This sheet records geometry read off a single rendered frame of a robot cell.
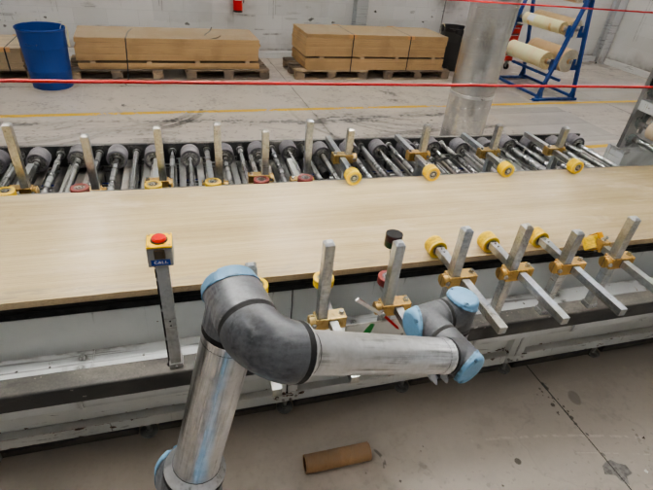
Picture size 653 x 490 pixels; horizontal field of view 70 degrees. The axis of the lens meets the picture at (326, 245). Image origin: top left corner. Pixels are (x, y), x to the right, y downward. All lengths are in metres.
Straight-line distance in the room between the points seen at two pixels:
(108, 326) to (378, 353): 1.19
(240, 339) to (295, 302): 1.09
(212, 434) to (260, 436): 1.27
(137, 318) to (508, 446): 1.81
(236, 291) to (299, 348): 0.16
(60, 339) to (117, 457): 0.70
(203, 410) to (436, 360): 0.52
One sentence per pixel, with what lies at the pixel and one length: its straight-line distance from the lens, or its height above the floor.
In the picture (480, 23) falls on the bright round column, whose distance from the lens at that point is 5.31.
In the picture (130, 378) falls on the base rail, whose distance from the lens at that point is 1.74.
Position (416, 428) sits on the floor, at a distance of 2.50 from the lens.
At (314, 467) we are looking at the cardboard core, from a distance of 2.23.
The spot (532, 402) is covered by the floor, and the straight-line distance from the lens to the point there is 2.84.
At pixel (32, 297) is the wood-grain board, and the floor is 0.90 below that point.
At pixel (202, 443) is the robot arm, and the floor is 1.04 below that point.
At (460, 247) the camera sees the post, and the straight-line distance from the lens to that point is 1.70.
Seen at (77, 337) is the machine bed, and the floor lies 0.69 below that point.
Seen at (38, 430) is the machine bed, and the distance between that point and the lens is 2.40.
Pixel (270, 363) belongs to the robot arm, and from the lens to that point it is 0.81.
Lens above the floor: 2.00
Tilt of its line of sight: 35 degrees down
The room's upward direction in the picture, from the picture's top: 6 degrees clockwise
